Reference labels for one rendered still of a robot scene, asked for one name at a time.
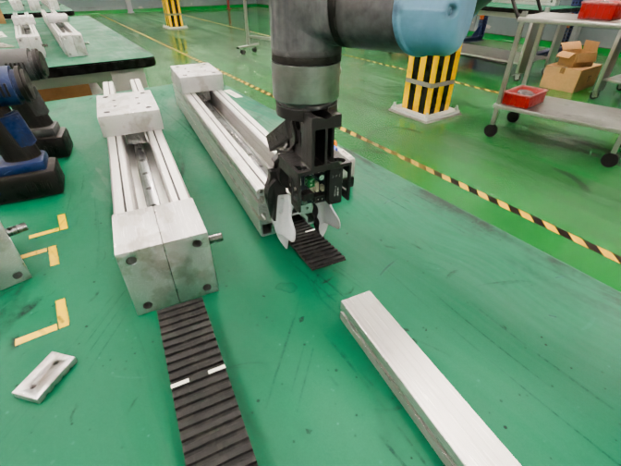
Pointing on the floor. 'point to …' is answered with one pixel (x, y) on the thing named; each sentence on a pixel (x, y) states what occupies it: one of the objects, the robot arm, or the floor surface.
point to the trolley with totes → (559, 108)
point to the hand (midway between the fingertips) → (301, 233)
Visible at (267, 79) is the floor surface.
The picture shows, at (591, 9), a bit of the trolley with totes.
